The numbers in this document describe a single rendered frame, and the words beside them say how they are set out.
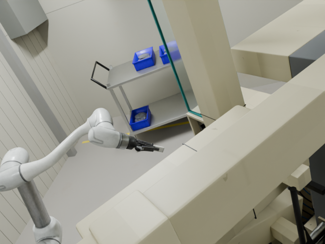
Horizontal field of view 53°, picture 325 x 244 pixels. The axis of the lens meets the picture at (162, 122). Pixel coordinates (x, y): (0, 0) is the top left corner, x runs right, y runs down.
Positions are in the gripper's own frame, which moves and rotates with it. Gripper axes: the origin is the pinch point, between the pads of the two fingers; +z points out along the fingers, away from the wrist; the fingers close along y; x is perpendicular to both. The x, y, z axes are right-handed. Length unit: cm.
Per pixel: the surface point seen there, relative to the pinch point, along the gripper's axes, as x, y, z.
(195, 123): -16.0, 19.4, 31.1
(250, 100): -43, -4, 46
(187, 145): -30, -82, -38
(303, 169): -39, -108, -21
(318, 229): -12, -89, 28
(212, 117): -36, -58, -15
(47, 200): 170, 217, 2
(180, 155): -28, -84, -41
